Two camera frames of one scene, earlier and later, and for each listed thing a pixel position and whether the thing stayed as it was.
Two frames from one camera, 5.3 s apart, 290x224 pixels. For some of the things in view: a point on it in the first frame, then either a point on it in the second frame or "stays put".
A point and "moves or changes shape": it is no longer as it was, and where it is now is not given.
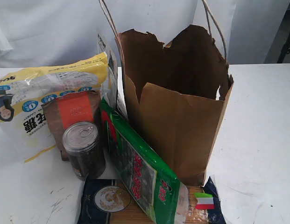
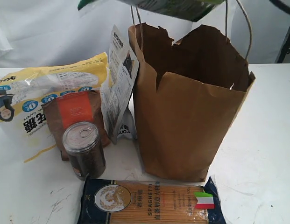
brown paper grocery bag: x=175 y=94 moves or changes shape
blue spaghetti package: x=107 y=201 stays put
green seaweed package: x=149 y=173 -> x=190 y=10
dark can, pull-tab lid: x=81 y=141 stays put
